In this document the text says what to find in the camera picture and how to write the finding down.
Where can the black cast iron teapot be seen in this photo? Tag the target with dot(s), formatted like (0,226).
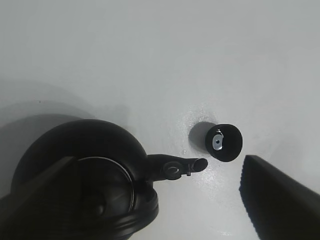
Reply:
(117,197)

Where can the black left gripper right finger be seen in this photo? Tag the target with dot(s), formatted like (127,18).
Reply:
(279,207)

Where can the small black teacup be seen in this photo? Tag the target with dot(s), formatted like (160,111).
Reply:
(224,142)

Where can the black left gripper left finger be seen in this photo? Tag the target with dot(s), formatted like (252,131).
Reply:
(44,208)

